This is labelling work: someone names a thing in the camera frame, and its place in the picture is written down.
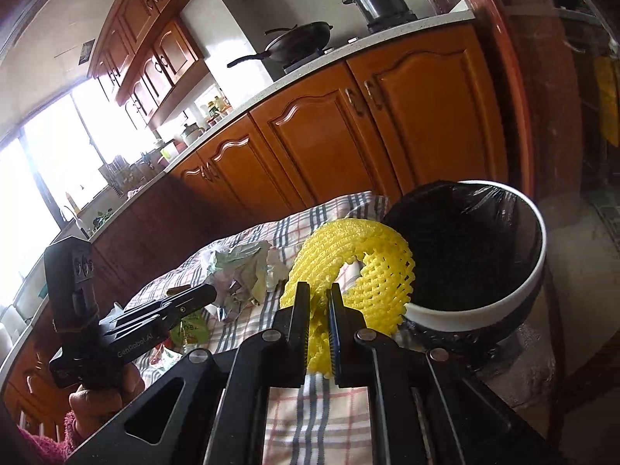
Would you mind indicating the pink sleeve left forearm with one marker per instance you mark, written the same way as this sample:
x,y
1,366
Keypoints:
x,y
51,452

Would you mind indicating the wooden kitchen cabinets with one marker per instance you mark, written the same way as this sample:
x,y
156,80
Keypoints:
x,y
146,58
390,117

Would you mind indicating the black wok on stove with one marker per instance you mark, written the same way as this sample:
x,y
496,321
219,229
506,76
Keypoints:
x,y
293,45

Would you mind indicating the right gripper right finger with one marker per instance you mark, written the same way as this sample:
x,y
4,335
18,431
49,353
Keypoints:
x,y
350,361

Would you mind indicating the yellow foam fruit net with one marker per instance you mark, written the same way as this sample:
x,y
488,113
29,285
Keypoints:
x,y
380,292

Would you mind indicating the plaid tablecloth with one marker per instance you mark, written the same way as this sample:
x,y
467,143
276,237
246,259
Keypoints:
x,y
318,423

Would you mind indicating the person's left hand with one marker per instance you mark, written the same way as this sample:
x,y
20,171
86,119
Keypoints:
x,y
93,408

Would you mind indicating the wooden lower kitchen cabinets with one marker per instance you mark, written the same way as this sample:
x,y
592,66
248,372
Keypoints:
x,y
390,117

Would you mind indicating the white bin with black bag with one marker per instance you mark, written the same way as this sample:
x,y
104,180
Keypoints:
x,y
479,250

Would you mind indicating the wooden upper kitchen cabinets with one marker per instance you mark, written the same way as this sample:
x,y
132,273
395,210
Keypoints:
x,y
146,58

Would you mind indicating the steel pot with lid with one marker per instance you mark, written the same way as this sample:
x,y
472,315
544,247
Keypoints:
x,y
375,11

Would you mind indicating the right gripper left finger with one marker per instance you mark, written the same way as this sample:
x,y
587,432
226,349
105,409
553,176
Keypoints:
x,y
288,358

